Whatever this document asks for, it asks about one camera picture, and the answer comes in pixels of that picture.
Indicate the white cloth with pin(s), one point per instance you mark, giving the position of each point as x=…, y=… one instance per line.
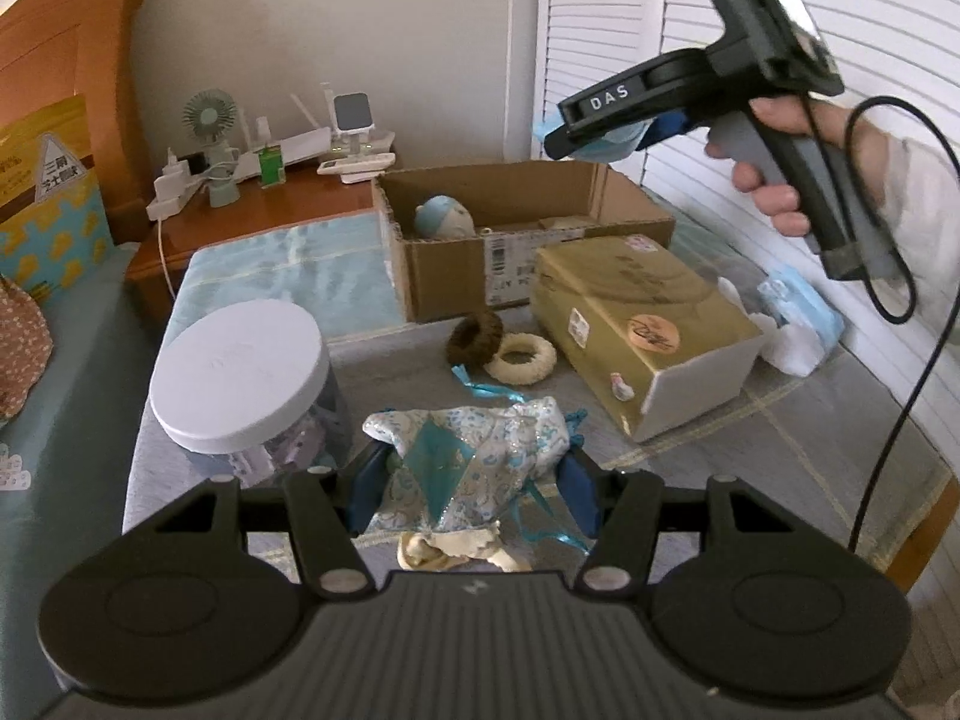
x=794, y=350

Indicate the wooden nightstand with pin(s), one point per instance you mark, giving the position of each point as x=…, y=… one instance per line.
x=160, y=263

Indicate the person's right hand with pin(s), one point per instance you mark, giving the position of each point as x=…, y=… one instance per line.
x=787, y=150

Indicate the brown dotted pillow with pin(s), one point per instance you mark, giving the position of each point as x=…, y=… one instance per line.
x=25, y=348

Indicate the green bottle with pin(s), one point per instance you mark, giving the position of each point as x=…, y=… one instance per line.
x=270, y=155

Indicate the brown scrunchie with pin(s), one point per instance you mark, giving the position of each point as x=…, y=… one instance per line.
x=475, y=340

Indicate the white router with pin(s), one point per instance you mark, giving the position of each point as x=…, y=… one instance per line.
x=314, y=142

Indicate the cardboard box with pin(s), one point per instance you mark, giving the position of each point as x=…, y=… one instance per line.
x=436, y=280

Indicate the white remote control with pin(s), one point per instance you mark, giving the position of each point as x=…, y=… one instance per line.
x=358, y=168

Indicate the clear jar white lid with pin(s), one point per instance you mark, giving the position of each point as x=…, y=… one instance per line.
x=250, y=391

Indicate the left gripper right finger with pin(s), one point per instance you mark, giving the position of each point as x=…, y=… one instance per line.
x=619, y=511

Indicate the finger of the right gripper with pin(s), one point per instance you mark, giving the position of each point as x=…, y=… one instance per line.
x=638, y=94
x=665, y=126

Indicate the beige bamboo print pouch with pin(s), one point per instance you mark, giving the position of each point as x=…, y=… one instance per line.
x=566, y=223

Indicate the white louvered door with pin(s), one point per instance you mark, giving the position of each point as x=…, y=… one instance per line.
x=876, y=209

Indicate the white power strip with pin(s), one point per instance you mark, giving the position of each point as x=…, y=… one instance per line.
x=174, y=188

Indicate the teal towel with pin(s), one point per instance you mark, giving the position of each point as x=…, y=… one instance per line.
x=335, y=268

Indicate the cream cloth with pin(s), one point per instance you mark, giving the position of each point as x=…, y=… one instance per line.
x=441, y=552

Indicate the wooden headboard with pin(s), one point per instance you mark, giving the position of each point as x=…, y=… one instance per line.
x=55, y=49

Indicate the small green desk fan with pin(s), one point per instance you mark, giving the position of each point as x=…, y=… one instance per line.
x=210, y=115

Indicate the white phone stand screen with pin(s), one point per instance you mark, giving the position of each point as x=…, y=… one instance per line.
x=353, y=127

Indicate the blue patterned pouch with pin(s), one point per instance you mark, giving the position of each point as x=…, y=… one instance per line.
x=462, y=468

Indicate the gold tissue pack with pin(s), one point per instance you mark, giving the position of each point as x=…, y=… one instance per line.
x=657, y=344

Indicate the blue face mask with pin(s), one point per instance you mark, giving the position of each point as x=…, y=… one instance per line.
x=792, y=300
x=614, y=146

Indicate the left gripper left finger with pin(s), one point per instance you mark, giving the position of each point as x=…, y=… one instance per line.
x=329, y=508

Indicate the blue cap plush toy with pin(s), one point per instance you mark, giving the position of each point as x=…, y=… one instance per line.
x=443, y=217

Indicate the grey plaid mat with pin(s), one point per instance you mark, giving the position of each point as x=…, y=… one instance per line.
x=808, y=442

